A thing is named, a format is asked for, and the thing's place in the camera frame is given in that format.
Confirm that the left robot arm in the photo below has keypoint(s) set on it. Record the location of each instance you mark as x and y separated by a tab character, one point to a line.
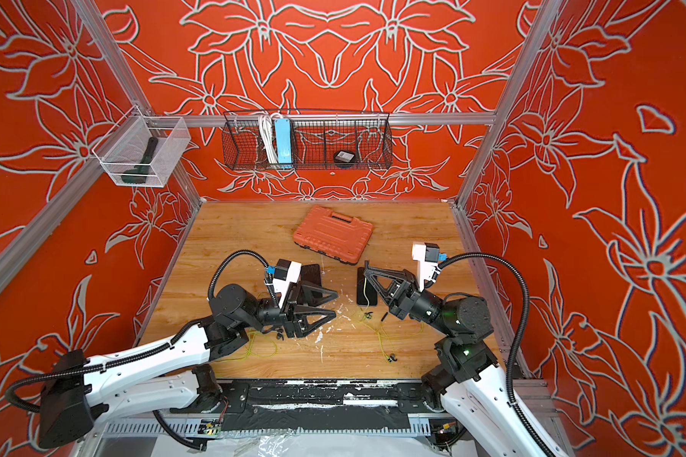
82	392

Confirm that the yellow earphones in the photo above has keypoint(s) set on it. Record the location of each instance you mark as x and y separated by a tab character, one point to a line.
390	339
260	346

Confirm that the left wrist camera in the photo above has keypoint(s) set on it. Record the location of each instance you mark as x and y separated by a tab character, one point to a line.
284	274

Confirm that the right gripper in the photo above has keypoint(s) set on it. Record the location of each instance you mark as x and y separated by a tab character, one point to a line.
407	294

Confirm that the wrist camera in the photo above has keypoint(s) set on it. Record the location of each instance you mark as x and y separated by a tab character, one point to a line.
284	274
428	256

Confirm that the clear plastic bin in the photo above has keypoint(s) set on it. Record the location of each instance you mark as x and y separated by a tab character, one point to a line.
122	146

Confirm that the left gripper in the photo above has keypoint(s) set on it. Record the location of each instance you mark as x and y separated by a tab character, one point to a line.
294	317

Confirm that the blue box in basket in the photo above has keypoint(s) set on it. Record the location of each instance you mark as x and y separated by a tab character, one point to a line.
283	129

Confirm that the orange tool case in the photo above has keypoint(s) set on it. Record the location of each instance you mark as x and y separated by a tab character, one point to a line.
335	235

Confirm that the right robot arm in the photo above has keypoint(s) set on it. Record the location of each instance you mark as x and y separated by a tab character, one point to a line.
468	383

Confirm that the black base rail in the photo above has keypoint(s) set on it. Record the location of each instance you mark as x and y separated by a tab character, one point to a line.
323	405

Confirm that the black wire basket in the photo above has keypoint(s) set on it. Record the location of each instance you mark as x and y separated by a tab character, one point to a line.
249	139

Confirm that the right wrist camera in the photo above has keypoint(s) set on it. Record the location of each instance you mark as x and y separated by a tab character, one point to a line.
428	256

